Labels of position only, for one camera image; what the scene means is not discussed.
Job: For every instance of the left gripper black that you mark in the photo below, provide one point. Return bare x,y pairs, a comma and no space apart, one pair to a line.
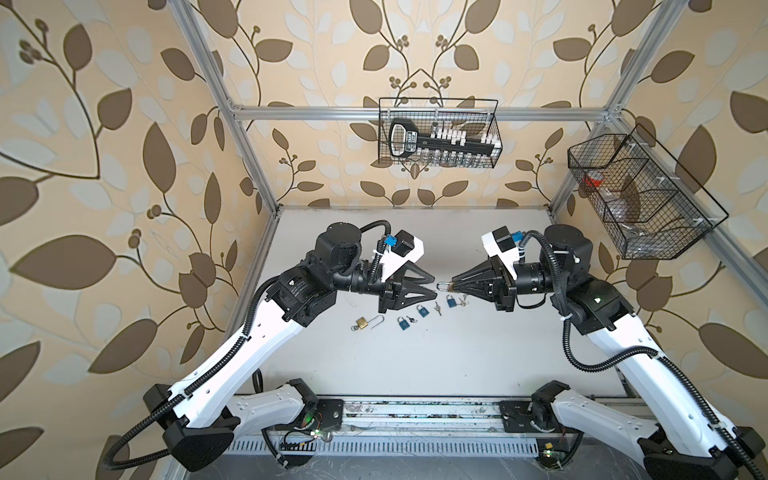
396,292

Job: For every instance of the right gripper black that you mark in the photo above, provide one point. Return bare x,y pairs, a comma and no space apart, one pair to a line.
495,282

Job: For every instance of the long-shackle brass padlock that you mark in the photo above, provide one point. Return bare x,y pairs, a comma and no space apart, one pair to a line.
362,323

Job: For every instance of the brass padlock with keys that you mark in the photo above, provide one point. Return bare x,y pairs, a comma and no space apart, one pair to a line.
445,287

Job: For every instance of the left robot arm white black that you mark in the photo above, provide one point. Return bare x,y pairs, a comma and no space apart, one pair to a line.
193,420

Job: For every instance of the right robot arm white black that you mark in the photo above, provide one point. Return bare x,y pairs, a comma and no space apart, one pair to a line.
688,438

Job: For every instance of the black tool with white bits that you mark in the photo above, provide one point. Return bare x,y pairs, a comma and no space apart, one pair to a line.
405,139

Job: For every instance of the red capped clear bottle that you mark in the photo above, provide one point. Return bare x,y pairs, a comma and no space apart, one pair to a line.
592,181

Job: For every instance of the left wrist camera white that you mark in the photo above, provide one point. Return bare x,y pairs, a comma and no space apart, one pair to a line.
399,250

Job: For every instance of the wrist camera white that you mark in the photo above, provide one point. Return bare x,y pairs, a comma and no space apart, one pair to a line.
399,250
506,247

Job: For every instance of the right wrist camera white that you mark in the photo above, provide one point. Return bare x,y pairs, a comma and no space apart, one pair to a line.
506,247

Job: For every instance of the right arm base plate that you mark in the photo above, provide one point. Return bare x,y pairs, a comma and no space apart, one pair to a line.
517,416

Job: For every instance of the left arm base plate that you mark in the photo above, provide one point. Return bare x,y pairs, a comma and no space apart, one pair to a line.
325,415

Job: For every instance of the back wire basket black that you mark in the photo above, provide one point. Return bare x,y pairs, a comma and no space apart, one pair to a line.
475,116

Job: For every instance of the side wire basket black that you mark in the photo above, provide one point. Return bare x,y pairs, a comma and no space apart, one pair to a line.
652,206

